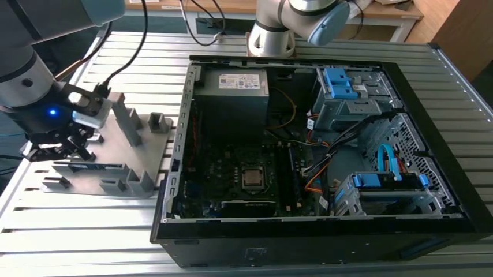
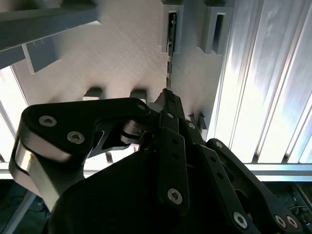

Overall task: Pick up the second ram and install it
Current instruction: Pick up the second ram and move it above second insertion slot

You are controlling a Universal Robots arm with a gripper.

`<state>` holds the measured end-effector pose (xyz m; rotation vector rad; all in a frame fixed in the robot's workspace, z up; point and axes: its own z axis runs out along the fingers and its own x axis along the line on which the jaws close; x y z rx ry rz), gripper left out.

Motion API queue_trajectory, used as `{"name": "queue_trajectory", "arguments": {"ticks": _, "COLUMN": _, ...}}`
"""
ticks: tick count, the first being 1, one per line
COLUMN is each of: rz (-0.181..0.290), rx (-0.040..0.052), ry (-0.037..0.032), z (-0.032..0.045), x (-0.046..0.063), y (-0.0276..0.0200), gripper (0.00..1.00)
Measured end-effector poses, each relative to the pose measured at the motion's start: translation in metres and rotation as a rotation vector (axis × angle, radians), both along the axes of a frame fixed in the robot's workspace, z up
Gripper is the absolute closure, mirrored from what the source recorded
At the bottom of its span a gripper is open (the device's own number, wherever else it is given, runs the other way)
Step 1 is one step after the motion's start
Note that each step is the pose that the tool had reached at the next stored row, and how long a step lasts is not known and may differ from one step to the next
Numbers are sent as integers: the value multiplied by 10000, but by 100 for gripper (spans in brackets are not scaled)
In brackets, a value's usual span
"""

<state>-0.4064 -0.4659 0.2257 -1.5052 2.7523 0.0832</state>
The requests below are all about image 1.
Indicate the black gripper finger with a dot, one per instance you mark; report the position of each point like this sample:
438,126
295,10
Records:
83,150
38,154

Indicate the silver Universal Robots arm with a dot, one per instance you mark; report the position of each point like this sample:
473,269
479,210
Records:
18,72

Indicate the grey parts rack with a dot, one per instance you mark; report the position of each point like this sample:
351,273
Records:
115,173

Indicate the dark green motherboard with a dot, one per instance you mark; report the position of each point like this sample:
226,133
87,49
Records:
215,179

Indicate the grey power supply unit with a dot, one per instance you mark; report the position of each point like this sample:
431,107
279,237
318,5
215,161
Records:
231,109

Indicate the silver CPU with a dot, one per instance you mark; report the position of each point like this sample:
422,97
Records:
252,177

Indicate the CPU socket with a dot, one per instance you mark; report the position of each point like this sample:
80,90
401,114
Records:
254,190

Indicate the black graphics card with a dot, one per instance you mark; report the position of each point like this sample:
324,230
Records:
250,208

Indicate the white paper sheet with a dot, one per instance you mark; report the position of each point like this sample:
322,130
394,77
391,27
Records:
143,1

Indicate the long wooden desk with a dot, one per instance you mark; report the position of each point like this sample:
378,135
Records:
169,2

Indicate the black open PC case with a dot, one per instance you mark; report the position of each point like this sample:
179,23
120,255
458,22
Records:
307,248

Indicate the blue disk carrier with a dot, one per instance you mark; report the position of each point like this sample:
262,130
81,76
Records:
336,79

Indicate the grey metal drive cage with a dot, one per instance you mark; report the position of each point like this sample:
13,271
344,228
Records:
358,112

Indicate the black disk in blue carrier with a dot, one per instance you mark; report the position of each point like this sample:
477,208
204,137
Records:
367,180

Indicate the grey metal disk bay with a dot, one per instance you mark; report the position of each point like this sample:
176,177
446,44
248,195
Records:
389,199

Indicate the brown wooden cabinet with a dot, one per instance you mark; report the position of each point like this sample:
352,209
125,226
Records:
469,34

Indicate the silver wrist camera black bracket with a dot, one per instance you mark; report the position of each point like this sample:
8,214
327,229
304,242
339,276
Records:
92,118

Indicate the wooden desk white frame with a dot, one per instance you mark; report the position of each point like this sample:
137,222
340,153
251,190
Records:
389,13

